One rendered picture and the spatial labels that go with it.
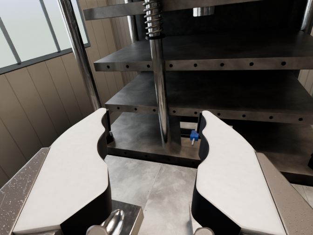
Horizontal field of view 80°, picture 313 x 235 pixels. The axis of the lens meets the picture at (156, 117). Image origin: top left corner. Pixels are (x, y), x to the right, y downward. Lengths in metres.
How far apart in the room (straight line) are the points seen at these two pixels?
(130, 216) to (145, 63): 0.67
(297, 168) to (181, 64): 0.74
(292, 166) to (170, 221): 0.65
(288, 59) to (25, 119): 2.34
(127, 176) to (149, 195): 0.16
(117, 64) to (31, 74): 1.56
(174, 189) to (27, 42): 2.07
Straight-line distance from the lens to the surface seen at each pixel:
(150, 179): 0.96
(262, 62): 0.91
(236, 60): 0.89
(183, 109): 1.01
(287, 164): 1.14
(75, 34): 1.06
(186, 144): 1.12
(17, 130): 2.46
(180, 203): 0.87
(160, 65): 0.90
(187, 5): 0.91
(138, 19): 1.75
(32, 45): 2.48
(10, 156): 2.50
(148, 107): 1.06
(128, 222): 0.77
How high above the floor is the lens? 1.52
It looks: 31 degrees down
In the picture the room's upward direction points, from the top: 7 degrees counter-clockwise
